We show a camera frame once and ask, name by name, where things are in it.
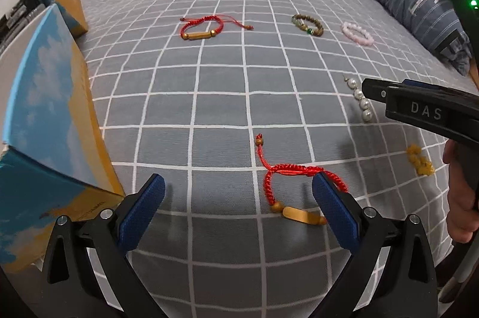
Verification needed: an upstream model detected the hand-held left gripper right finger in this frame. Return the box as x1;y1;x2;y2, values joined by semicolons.
311;171;438;318

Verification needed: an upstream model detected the pink bead bracelet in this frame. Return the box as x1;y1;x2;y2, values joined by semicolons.
341;21;375;47

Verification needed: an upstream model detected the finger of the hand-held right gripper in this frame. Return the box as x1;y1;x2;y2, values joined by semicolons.
362;77;404;118

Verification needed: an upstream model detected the person's right hand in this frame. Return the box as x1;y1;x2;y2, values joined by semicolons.
443;139;479;244

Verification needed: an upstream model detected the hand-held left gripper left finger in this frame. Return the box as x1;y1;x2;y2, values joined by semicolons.
40;173;169;318

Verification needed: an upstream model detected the white pearl bracelet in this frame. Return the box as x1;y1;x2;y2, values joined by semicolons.
342;74;373;124

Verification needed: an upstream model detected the red cord bracelet wooden tube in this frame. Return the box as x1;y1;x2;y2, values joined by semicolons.
254;133;349;227
180;15;254;41

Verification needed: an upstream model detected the blue sky print cardboard box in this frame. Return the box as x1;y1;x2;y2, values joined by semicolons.
0;0;126;274

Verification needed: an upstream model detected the brown wooden bead bracelet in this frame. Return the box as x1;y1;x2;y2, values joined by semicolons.
291;14;325;38

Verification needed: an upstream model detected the yellow bead bracelet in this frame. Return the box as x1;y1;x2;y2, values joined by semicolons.
406;143;436;177

